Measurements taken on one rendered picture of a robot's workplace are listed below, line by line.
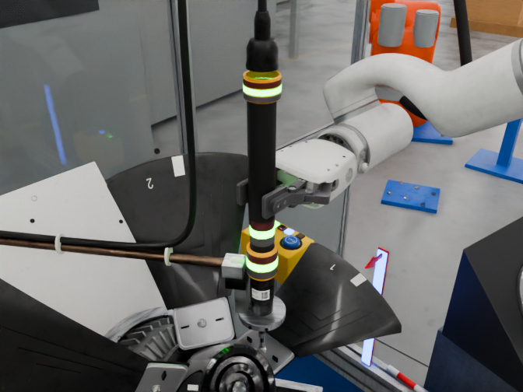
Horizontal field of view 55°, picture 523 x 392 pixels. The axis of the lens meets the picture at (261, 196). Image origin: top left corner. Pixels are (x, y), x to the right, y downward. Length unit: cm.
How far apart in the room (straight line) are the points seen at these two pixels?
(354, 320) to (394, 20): 356
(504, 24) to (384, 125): 772
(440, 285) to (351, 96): 220
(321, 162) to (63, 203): 49
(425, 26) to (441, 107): 366
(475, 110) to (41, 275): 71
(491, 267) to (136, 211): 73
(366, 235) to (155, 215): 246
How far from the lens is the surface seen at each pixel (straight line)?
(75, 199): 98
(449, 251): 316
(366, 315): 92
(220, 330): 77
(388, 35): 431
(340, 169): 69
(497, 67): 67
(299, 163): 68
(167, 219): 79
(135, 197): 81
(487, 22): 854
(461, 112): 69
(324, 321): 87
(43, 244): 82
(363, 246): 307
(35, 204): 96
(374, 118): 79
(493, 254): 118
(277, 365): 81
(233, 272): 71
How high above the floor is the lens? 180
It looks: 31 degrees down
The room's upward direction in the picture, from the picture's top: straight up
